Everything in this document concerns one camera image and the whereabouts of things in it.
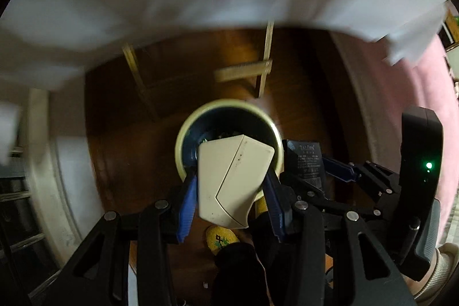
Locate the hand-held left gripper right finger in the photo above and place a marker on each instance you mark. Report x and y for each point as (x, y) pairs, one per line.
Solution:
(275, 211)

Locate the wooden table frame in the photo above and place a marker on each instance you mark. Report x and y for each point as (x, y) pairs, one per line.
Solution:
(244, 71)

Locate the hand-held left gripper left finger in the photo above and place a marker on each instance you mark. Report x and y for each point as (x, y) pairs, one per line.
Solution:
(188, 207)

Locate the yellow slipper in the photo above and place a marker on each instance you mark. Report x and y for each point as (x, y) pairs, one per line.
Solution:
(260, 207)
(220, 238)

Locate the person's right forearm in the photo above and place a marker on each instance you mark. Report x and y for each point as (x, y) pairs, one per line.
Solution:
(446, 263)

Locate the metal window grille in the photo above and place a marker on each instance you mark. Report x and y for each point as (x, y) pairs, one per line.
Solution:
(21, 198)

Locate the beige cardboard box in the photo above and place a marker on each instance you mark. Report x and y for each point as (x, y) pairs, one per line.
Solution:
(233, 180)

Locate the cream bin with blue inside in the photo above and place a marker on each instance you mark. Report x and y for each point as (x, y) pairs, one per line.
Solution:
(222, 123)

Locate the black packet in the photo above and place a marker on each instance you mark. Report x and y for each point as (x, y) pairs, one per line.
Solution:
(304, 162)

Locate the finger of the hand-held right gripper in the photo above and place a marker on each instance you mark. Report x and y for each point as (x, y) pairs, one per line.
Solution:
(339, 169)
(337, 207)

